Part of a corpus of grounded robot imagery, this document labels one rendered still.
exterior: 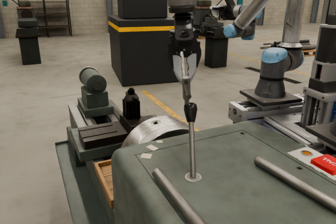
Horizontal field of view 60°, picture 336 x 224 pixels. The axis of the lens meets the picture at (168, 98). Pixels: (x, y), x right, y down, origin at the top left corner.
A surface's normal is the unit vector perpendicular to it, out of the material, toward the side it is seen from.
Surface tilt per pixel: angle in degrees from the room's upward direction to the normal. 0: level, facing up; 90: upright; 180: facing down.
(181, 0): 92
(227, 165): 0
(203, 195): 0
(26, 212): 0
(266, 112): 90
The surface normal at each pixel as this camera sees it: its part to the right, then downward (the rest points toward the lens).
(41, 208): 0.00, -0.95
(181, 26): -0.07, -0.66
